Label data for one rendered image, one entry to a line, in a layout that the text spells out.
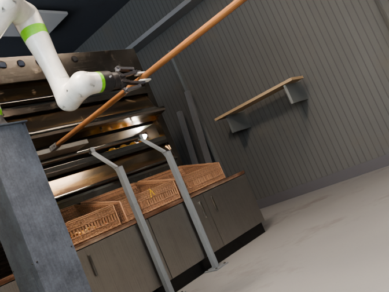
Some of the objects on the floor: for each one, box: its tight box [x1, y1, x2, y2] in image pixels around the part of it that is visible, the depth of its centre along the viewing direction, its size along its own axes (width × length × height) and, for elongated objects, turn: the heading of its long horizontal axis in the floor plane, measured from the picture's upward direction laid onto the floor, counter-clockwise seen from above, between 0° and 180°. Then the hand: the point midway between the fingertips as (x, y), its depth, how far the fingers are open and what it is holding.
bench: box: [0, 170, 265, 292], centre depth 323 cm, size 56×242×58 cm, turn 58°
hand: (142, 77), depth 211 cm, fingers closed on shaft, 3 cm apart
